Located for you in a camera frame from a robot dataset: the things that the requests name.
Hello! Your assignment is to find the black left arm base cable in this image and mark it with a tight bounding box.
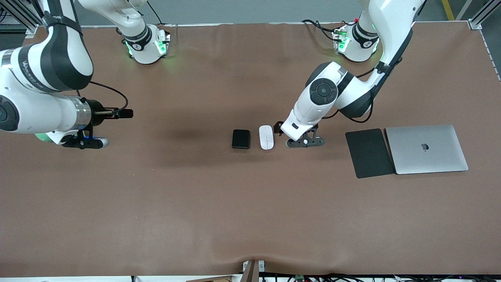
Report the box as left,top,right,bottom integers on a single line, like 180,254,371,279
301,19,345,43

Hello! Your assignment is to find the black right arm base cable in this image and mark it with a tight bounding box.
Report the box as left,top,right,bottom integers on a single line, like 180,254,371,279
147,0,163,25

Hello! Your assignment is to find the black arm base cable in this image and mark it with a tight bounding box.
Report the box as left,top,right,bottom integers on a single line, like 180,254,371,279
301,19,345,43
147,0,163,25

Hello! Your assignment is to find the white computer mouse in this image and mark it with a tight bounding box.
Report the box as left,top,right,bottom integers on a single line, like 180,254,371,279
259,125,274,150

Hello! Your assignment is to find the silver laptop with apple logo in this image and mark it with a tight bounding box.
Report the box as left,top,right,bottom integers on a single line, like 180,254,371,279
385,125,469,175

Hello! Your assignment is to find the black mouse pad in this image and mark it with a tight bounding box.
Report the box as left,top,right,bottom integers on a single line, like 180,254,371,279
345,128,395,179

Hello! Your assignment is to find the brown table cover mat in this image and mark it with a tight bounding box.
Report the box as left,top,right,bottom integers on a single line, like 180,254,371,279
0,22,501,277

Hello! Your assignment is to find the green dinosaur plush toy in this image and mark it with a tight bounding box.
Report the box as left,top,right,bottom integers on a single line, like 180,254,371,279
34,132,59,145

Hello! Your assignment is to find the black phone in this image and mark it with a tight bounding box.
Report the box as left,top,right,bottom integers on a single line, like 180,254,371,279
231,129,251,149

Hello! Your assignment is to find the brown table edge bracket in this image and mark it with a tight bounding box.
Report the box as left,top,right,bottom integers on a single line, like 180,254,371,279
242,260,265,282

